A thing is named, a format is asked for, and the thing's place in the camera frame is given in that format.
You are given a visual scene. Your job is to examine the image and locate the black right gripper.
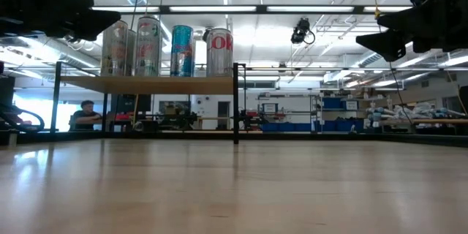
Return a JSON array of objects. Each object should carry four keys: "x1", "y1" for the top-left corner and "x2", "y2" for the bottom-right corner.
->
[{"x1": 356, "y1": 0, "x2": 468, "y2": 63}]

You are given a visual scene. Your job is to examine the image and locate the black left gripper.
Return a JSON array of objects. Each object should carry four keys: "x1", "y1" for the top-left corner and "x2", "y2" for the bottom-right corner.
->
[{"x1": 0, "y1": 0, "x2": 121, "y2": 43}]

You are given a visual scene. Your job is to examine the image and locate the white Celsius can yellow band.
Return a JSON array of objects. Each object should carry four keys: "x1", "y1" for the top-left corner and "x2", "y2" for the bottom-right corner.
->
[{"x1": 101, "y1": 20, "x2": 129, "y2": 78}]

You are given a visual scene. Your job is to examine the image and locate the white Celsius can orange print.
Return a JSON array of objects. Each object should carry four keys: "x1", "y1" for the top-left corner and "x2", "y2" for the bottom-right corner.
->
[{"x1": 126, "y1": 29, "x2": 137, "y2": 78}]

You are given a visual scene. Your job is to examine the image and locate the white Celsius can red print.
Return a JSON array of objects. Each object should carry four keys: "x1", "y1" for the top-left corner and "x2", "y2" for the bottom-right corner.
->
[{"x1": 135, "y1": 16, "x2": 162, "y2": 78}]

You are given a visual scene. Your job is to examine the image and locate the silver Diet Coke can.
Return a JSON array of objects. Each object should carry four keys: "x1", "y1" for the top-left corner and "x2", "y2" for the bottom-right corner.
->
[{"x1": 205, "y1": 27, "x2": 234, "y2": 78}]

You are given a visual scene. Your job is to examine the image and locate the cluttered workbench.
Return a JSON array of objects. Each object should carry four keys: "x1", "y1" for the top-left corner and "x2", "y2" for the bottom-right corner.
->
[{"x1": 365, "y1": 102, "x2": 468, "y2": 135}]

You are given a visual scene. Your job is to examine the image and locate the black box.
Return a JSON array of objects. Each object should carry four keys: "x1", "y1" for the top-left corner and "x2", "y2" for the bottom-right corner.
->
[{"x1": 110, "y1": 94, "x2": 152, "y2": 114}]

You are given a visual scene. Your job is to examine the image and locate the person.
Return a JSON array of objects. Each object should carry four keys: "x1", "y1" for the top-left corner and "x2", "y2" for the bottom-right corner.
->
[{"x1": 68, "y1": 99, "x2": 104, "y2": 132}]

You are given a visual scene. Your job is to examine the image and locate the metal rack blue bins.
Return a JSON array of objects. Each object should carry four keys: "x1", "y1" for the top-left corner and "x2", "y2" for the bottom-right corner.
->
[{"x1": 308, "y1": 93, "x2": 366, "y2": 133}]

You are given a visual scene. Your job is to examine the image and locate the long ceiling light bar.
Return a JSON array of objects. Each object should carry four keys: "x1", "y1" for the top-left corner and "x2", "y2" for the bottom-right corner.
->
[{"x1": 91, "y1": 4, "x2": 414, "y2": 15}]

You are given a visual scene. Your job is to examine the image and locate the yellow black hanging cable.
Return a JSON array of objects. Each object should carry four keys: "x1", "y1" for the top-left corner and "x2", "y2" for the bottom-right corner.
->
[{"x1": 370, "y1": 0, "x2": 416, "y2": 127}]

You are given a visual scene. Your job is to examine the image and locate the silver ventilation duct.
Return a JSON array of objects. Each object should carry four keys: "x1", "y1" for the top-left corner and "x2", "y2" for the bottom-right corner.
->
[
  {"x1": 0, "y1": 36, "x2": 110, "y2": 80},
  {"x1": 358, "y1": 42, "x2": 468, "y2": 69}
]

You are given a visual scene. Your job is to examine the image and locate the wooden shelf black metal frame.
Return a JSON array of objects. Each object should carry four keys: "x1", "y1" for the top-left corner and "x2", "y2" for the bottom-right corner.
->
[{"x1": 50, "y1": 61, "x2": 246, "y2": 145}]

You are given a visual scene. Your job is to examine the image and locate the black hanging camera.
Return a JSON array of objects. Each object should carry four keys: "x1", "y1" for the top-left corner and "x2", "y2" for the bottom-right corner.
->
[{"x1": 290, "y1": 17, "x2": 316, "y2": 45}]

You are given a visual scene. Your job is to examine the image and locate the black cable loop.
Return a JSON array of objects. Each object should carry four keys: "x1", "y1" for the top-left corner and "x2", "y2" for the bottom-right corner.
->
[{"x1": 0, "y1": 104, "x2": 45, "y2": 135}]

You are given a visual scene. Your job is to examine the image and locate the black aluminium table frame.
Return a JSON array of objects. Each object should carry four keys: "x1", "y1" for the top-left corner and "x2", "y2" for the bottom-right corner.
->
[{"x1": 0, "y1": 130, "x2": 468, "y2": 147}]

